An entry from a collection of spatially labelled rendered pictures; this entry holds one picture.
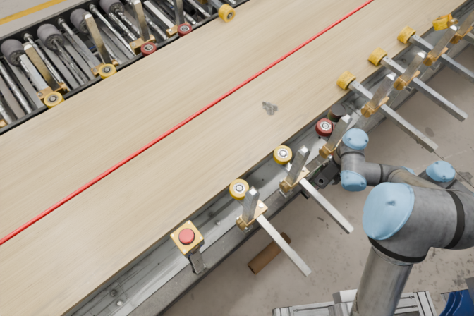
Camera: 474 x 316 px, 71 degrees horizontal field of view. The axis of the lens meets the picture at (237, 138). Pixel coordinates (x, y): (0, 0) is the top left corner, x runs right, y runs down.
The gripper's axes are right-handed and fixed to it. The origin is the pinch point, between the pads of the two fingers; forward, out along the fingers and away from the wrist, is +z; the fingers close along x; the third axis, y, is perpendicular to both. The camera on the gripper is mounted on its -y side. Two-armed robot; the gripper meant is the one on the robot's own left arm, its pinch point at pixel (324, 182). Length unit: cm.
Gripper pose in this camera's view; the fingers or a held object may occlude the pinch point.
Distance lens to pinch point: 141.8
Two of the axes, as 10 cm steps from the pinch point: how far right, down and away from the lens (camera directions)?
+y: 7.6, -5.5, 3.4
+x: -6.5, -6.7, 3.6
